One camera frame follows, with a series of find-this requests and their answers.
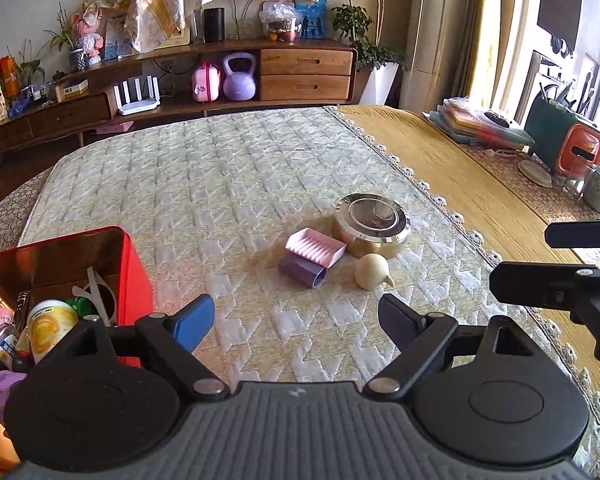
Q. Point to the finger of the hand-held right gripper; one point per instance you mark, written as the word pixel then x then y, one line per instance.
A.
pixel 535 284
pixel 585 234

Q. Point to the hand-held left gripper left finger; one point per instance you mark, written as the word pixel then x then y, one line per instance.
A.
pixel 195 320

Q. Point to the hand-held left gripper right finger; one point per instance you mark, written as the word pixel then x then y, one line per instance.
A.
pixel 397 322

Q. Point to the red tin box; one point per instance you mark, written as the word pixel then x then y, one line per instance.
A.
pixel 125 270

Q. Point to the white sunglasses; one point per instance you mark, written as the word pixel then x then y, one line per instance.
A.
pixel 97 292

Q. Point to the pink printed tube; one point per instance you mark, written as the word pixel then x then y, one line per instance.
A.
pixel 5 317

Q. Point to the clear blue printed container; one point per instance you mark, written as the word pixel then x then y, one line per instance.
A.
pixel 2 347

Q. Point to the purple toy figurine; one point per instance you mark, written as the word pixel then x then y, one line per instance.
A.
pixel 5 395

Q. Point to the glass tumbler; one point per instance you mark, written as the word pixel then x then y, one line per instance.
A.
pixel 574 182

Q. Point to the lace tablecloth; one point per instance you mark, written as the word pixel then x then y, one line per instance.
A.
pixel 540 205

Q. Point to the cream onion-shaped ornament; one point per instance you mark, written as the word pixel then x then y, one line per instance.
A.
pixel 372 272

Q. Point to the round cream lid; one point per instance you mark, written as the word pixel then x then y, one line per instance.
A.
pixel 534 172

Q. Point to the orange tissue box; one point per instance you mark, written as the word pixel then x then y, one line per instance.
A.
pixel 580 147

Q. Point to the gold round ashtray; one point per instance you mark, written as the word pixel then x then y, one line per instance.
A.
pixel 372 230

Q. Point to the purple cylinder cup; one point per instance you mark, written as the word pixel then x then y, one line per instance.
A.
pixel 300 270

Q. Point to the pink ribbed soap dish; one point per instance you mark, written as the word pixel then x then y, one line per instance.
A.
pixel 315 247

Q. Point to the green utensil holder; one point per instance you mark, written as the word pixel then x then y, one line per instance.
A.
pixel 545 127

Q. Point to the green toy piece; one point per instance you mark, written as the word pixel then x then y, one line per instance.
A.
pixel 77 307

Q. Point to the pink plastic spoon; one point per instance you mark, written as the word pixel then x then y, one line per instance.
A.
pixel 500 151

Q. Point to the black remote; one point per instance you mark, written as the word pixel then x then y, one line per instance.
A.
pixel 497 119

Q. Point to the yellow label can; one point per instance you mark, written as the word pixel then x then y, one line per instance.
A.
pixel 50 327

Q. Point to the stack of plastic folders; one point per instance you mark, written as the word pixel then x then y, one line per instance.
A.
pixel 475 130

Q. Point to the yellow curtain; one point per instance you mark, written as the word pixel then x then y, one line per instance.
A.
pixel 487 30

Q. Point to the white router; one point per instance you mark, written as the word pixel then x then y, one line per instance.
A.
pixel 137 100

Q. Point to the pink toy case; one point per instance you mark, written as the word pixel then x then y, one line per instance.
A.
pixel 206 84

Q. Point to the potted plant white pot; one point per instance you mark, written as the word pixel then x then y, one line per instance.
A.
pixel 380 82

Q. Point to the purple kettlebell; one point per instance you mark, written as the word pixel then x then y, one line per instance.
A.
pixel 239 82

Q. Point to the wooden cabinet drawer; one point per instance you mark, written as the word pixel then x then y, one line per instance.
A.
pixel 305 88
pixel 305 61

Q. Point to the wooden TV cabinet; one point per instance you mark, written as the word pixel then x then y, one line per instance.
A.
pixel 305 87

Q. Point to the small cardboard box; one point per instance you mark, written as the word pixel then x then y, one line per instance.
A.
pixel 72 90

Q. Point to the plant in patterned pot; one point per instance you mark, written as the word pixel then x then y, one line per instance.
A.
pixel 76 57

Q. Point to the black speaker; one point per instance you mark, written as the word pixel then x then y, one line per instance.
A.
pixel 213 25

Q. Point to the white printed card box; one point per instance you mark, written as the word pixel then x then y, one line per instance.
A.
pixel 116 35

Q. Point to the pink plush doll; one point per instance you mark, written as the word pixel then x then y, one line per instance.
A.
pixel 90 35

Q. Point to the plastic bag of fruit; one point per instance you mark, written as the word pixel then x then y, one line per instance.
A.
pixel 278 20

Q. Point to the blue picture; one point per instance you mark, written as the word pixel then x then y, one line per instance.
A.
pixel 312 20

